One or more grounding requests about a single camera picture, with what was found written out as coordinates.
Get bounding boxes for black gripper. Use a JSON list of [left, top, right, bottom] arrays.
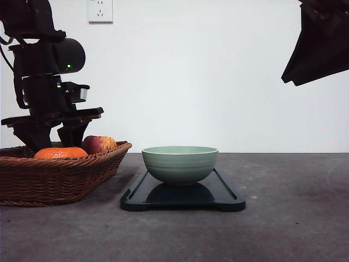
[[1, 75, 104, 152], [281, 0, 349, 86]]

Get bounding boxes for light green ceramic bowl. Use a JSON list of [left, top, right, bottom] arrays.
[[142, 146, 219, 186]]

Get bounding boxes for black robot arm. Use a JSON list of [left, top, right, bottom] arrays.
[[0, 0, 104, 153]]

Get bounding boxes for brown wicker basket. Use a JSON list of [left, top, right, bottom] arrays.
[[0, 141, 132, 206]]

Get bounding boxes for green fruit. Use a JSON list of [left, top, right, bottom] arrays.
[[51, 141, 62, 147]]

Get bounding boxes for orange fruit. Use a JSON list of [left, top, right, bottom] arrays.
[[34, 147, 88, 159]]

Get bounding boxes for red yellow apple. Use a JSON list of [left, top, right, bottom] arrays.
[[83, 135, 117, 154]]

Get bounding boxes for dark green rectangular tray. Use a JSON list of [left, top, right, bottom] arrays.
[[121, 169, 246, 212]]

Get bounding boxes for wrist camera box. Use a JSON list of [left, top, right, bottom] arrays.
[[62, 81, 90, 104]]

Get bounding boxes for left white wall socket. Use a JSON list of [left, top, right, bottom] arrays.
[[87, 0, 113, 25]]

